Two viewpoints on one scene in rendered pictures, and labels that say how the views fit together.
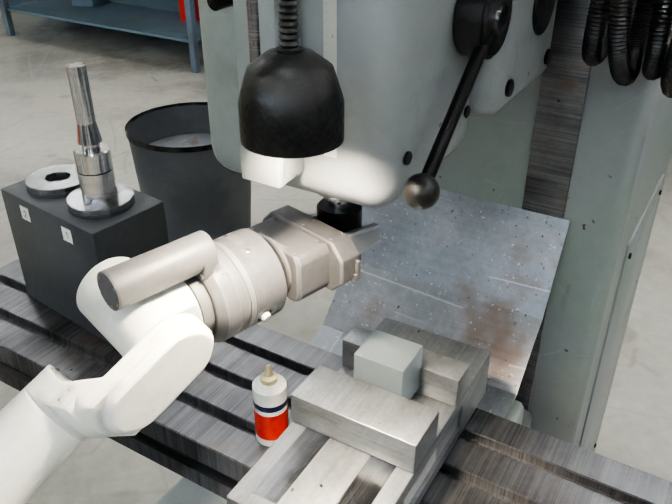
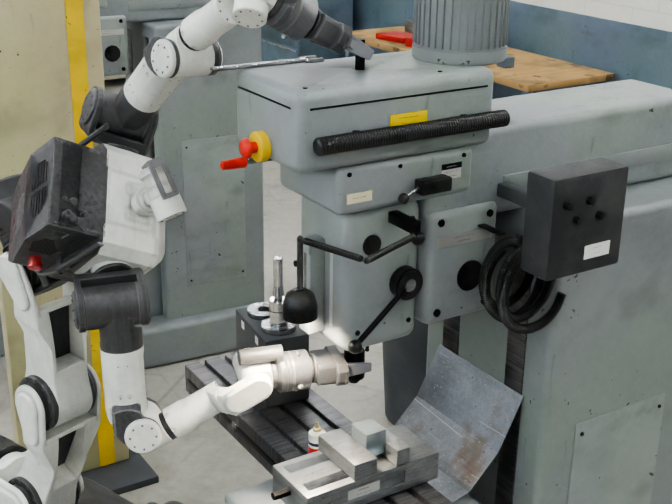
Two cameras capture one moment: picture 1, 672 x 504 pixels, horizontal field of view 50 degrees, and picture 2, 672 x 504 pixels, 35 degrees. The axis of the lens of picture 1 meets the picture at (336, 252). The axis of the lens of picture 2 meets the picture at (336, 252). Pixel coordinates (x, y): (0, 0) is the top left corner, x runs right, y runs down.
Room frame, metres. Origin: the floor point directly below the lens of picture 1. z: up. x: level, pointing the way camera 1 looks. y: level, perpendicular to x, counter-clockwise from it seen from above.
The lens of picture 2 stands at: (-1.28, -0.94, 2.33)
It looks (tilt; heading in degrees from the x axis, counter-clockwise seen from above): 21 degrees down; 27
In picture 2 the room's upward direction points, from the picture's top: 1 degrees clockwise
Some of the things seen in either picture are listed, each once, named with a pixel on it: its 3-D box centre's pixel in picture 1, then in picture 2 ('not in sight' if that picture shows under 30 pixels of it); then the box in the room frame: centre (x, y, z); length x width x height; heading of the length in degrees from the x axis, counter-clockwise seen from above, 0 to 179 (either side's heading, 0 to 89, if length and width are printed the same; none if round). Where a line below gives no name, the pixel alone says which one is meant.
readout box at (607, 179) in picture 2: not in sight; (576, 218); (0.74, -0.45, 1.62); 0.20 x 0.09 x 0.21; 149
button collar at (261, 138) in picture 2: not in sight; (259, 146); (0.46, 0.11, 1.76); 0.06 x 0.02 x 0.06; 59
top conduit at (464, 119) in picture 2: not in sight; (415, 131); (0.61, -0.15, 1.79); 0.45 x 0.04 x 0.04; 149
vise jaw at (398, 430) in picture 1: (363, 415); (347, 453); (0.58, -0.03, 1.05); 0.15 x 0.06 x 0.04; 60
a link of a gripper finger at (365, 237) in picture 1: (360, 243); (358, 369); (0.63, -0.02, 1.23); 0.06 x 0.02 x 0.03; 134
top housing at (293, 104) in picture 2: not in sight; (365, 106); (0.67, -0.01, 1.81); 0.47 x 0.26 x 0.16; 149
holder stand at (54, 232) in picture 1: (90, 247); (271, 351); (0.92, 0.36, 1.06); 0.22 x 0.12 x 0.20; 52
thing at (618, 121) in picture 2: not in sight; (539, 146); (1.09, -0.26, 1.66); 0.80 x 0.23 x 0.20; 149
